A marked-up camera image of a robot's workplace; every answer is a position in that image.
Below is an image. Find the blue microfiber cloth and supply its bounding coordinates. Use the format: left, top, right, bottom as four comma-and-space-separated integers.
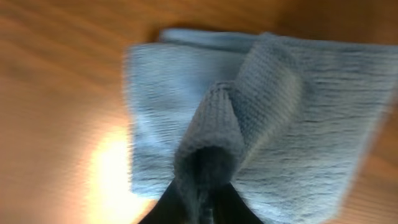
125, 29, 397, 223

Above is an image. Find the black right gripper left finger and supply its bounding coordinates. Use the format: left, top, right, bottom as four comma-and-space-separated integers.
139, 180, 188, 224

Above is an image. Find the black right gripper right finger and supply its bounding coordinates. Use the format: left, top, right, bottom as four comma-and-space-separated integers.
211, 183, 263, 224

